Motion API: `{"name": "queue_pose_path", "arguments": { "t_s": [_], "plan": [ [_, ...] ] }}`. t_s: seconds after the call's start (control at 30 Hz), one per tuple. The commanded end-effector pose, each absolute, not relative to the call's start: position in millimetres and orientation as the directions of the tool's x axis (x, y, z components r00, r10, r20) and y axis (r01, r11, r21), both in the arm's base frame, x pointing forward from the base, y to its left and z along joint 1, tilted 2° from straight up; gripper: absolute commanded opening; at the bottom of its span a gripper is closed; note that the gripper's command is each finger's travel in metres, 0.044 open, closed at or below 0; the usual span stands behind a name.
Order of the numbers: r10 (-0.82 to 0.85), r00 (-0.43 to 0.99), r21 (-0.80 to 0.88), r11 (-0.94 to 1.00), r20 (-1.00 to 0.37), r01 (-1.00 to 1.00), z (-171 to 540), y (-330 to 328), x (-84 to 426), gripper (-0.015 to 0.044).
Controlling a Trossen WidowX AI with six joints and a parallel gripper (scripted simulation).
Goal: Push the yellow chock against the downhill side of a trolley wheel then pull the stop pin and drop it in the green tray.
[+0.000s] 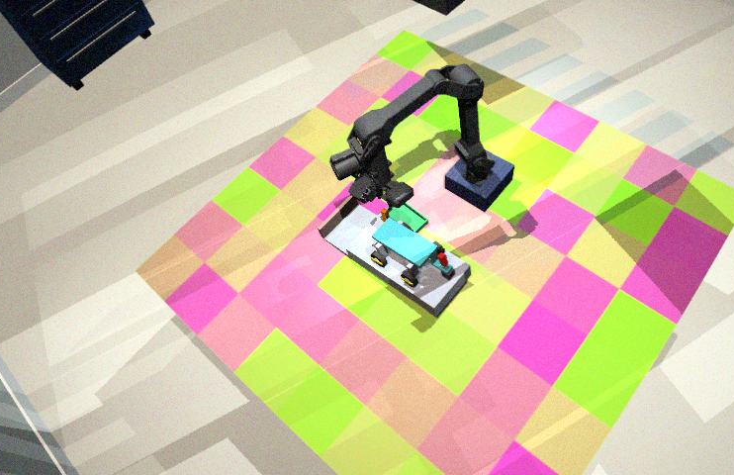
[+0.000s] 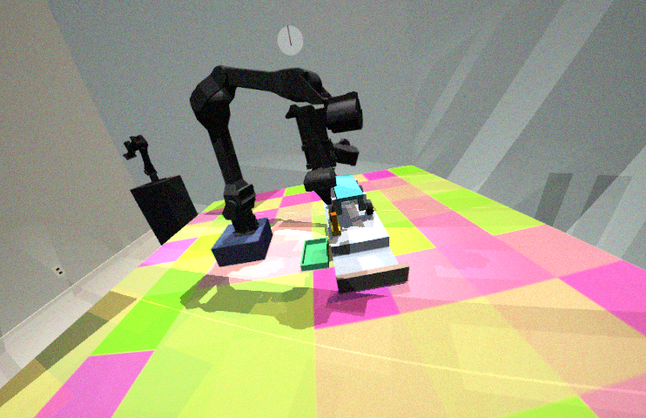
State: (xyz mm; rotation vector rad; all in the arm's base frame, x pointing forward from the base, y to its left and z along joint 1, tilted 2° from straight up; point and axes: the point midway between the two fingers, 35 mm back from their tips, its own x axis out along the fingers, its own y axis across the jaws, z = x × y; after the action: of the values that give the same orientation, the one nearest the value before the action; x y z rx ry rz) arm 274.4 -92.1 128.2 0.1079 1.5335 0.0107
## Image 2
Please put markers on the green tray floor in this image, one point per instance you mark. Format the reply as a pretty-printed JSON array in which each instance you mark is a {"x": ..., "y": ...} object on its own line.
[{"x": 315, "y": 253}]

